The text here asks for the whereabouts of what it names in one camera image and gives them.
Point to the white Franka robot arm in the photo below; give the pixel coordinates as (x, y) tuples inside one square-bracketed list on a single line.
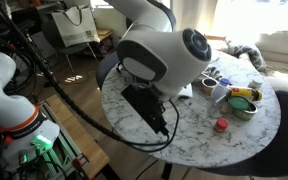
[(157, 50)]

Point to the grey patterned gloves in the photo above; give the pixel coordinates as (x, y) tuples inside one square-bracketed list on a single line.
[(214, 71)]

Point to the small wooden chair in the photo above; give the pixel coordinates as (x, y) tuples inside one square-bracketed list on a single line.
[(214, 37)]

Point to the white paper shopping bag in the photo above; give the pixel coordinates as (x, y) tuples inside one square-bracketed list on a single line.
[(74, 26)]

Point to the black bicycle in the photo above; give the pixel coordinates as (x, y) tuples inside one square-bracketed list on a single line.
[(27, 66)]

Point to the small wooden side table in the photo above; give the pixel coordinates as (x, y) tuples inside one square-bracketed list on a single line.
[(104, 33)]

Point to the grey striped blanket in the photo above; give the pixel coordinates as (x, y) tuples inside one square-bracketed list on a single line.
[(250, 53)]

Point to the brown paper cup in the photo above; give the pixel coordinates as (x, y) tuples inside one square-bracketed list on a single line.
[(209, 86)]

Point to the grey upholstered chair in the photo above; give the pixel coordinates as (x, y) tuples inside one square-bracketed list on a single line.
[(105, 70)]

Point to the beige curtain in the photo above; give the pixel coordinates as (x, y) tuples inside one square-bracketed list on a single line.
[(192, 16)]

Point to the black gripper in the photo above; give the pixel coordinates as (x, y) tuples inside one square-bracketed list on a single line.
[(145, 106)]

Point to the clear plastic tray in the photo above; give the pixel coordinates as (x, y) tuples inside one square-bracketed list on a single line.
[(200, 103)]

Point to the white sofa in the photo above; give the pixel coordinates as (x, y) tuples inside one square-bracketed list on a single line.
[(280, 43)]

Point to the clear bottle with blue cap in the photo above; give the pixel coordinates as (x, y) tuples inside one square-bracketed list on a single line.
[(221, 90)]

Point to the metal tin with green lid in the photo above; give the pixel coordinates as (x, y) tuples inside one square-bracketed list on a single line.
[(242, 107)]

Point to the small jar with red lid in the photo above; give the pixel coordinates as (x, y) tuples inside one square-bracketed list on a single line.
[(221, 125)]

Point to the black table pedestal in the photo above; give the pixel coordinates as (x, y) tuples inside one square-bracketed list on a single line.
[(166, 170)]

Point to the metal robot stand with clamps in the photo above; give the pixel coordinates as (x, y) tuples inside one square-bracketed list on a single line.
[(64, 156)]

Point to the small white jar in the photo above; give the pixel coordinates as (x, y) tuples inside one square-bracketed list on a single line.
[(255, 83)]

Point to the dark grey metal-leg chair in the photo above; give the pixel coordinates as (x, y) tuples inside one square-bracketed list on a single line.
[(50, 36)]

